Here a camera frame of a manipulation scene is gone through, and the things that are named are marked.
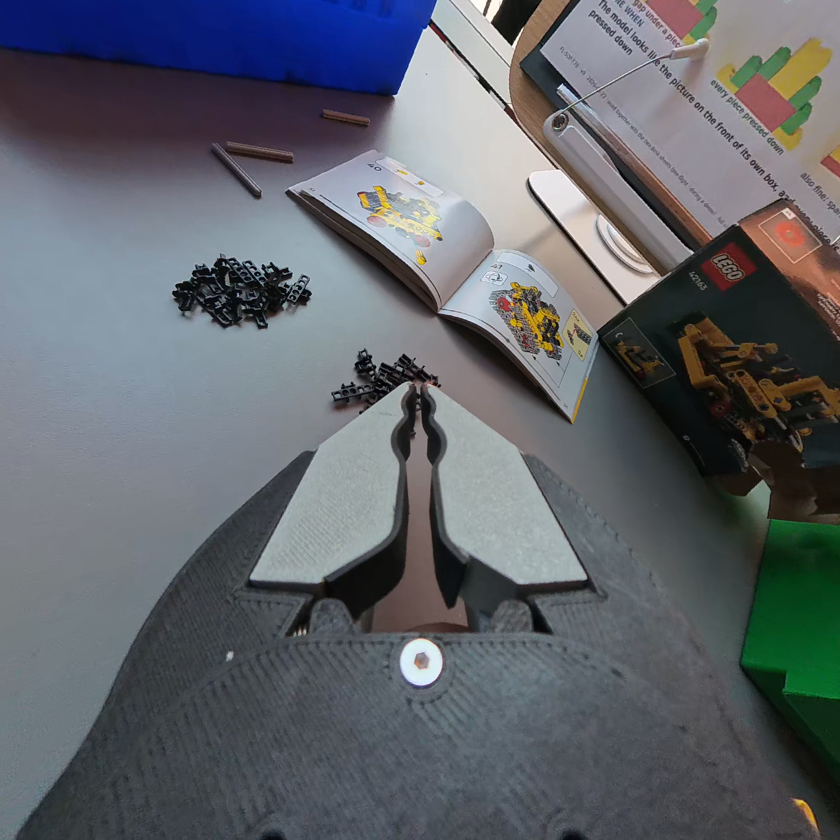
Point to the long brown axle rod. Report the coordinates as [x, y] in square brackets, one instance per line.
[259, 151]

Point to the green plastic bin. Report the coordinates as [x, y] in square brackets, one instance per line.
[800, 590]

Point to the open instruction booklet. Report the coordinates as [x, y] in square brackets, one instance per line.
[420, 216]

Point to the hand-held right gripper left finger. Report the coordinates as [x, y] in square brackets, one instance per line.
[328, 512]

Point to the dark lego box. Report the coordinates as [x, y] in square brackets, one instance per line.
[722, 367]

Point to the dark grey axle rod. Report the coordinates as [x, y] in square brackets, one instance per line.
[236, 170]

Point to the small pile black track links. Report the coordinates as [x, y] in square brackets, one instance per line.
[377, 384]

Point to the short brown axle rod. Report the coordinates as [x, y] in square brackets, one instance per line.
[346, 117]

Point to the yellow red lego model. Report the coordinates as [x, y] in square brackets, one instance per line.
[805, 812]

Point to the large pile black track links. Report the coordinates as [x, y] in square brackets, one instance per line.
[243, 289]

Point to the printed instruction sheet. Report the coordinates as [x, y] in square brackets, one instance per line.
[722, 79]

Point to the blue plastic bin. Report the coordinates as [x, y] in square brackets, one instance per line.
[197, 39]

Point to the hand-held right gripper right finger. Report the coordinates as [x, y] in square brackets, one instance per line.
[505, 505]

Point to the white monitor stand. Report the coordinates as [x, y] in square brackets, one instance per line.
[590, 197]

